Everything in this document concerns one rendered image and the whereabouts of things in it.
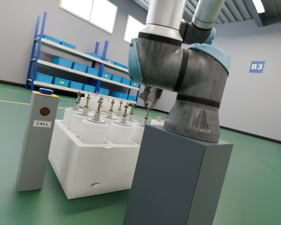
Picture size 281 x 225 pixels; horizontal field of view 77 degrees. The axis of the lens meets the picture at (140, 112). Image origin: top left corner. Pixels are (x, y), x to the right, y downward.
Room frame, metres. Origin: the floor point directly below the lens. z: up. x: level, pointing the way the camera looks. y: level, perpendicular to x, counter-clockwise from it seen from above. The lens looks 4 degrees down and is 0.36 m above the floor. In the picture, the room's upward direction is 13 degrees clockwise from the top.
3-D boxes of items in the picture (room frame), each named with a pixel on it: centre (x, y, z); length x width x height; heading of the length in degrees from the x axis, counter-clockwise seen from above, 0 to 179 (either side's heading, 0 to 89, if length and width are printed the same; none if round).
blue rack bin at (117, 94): (6.63, 0.90, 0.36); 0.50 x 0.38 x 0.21; 45
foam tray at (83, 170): (0.81, 0.13, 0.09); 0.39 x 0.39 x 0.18; 39
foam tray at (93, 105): (3.31, 0.87, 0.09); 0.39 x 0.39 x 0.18; 52
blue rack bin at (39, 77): (4.75, 2.78, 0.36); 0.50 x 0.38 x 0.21; 46
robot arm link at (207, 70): (0.49, -0.14, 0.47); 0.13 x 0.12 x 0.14; 89
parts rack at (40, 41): (5.87, 1.71, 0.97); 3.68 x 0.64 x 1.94; 135
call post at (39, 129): (0.57, 0.31, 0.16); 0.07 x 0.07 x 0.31; 39
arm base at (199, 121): (0.49, -0.15, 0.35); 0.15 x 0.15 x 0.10
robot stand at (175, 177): (0.49, -0.15, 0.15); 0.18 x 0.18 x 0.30; 45
